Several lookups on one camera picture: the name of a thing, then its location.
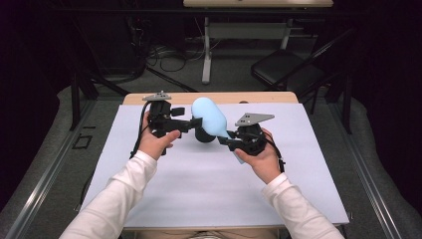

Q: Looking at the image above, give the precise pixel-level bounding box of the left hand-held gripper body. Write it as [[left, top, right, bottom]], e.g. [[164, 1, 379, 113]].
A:
[[142, 91, 182, 137]]

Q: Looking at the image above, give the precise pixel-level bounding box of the aluminium floor rail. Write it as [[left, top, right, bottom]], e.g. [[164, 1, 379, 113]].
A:
[[326, 103, 404, 239], [4, 99, 98, 239]]

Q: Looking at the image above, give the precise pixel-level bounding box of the light blue hairbrush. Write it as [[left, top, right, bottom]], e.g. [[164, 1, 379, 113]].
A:
[[191, 97, 246, 165]]

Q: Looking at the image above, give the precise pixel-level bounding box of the person's right hand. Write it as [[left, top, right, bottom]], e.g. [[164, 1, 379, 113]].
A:
[[233, 128, 284, 185]]

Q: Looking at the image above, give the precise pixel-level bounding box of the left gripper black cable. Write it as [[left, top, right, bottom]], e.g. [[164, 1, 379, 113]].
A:
[[128, 101, 152, 159]]

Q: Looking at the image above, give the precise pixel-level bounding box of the person's left hand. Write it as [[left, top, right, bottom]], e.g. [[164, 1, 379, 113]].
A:
[[137, 113, 182, 161]]

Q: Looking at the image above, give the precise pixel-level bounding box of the white-legged wooden desk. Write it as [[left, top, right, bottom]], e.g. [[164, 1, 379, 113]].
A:
[[183, 0, 334, 86]]

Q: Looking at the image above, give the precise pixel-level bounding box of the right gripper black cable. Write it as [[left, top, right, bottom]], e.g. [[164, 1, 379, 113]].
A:
[[265, 132, 287, 173]]

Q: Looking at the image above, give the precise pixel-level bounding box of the thick black floor cable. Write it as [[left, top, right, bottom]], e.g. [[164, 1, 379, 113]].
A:
[[144, 66, 199, 94]]

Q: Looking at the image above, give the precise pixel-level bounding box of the black folding chair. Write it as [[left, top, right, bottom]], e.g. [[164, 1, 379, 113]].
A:
[[250, 28, 357, 101]]

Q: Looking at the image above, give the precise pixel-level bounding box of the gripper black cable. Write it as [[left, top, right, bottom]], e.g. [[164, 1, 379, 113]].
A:
[[265, 132, 287, 173], [128, 101, 152, 159]]

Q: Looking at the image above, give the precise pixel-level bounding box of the black metal stand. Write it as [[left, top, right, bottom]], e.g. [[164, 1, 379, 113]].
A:
[[69, 71, 130, 131], [324, 73, 353, 135]]

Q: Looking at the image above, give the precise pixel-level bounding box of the tangle of floor cables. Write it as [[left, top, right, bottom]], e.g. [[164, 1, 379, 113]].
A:
[[145, 43, 207, 73]]

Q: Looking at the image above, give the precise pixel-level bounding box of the white table mat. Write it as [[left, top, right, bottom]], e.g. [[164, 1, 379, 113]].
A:
[[81, 103, 350, 229]]

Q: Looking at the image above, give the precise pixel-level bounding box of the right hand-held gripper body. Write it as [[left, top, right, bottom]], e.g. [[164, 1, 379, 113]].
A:
[[234, 113, 276, 157]]

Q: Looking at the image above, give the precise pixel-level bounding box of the black horizontal frame bar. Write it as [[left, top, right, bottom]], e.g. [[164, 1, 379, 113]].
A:
[[49, 7, 349, 16]]

